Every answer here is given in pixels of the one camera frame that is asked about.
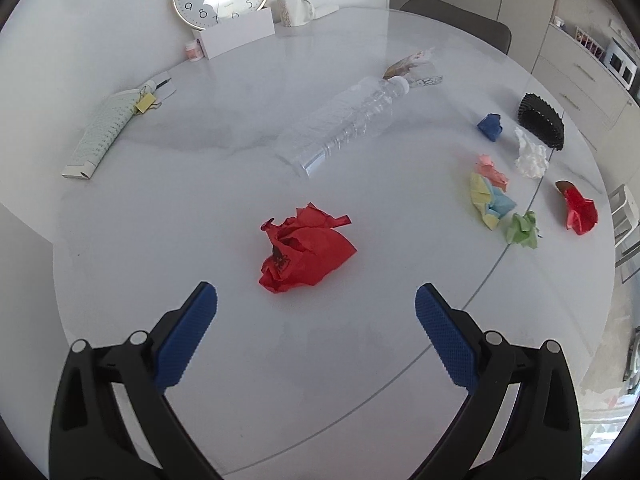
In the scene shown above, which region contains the white stool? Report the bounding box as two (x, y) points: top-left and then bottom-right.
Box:
(607, 185), (640, 281)

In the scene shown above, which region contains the green white desk calendar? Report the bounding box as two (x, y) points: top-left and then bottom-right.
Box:
(61, 88), (153, 181)

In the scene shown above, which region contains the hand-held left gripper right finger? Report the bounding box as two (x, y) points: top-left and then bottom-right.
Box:
(410, 282), (583, 480)

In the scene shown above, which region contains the beige drawer cabinet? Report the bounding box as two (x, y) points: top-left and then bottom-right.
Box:
(530, 22), (640, 161)

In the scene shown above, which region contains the white mug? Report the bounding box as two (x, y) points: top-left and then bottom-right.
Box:
(276, 0), (316, 28)

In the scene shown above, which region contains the grey chair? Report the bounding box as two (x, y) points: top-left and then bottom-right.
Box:
(399, 0), (513, 56)

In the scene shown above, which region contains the green crumpled paper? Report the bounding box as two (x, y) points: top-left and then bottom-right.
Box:
(505, 211), (542, 251)

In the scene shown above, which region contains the white cardboard box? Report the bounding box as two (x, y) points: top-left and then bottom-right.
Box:
(191, 6), (276, 60)

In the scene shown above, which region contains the yellow and blue crumpled paper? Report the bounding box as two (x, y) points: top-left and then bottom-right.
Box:
(469, 172), (517, 231)

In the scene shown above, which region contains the clear snack wrapper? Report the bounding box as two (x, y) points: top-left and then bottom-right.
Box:
(382, 47), (445, 88)

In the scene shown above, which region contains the red paper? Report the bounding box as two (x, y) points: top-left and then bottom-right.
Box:
(258, 202), (359, 294)

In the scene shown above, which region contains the white crumpled tissue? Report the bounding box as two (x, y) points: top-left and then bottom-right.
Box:
(513, 127), (548, 179)

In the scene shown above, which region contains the pink crumpled paper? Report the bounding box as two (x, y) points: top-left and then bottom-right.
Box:
(475, 154), (511, 190)

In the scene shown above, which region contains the small red crumpled wrapper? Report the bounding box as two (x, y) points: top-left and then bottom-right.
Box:
(555, 180), (599, 236)

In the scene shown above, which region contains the small white appliance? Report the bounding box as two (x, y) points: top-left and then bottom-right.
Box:
(602, 37), (638, 86)

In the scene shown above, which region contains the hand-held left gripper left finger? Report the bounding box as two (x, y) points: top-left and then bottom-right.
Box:
(48, 281), (226, 480)

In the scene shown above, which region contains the clear plastic bottle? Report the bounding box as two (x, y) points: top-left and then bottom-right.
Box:
(276, 75), (412, 179)

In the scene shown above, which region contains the black foam net sleeve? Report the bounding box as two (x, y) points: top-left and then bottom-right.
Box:
(516, 92), (567, 151)

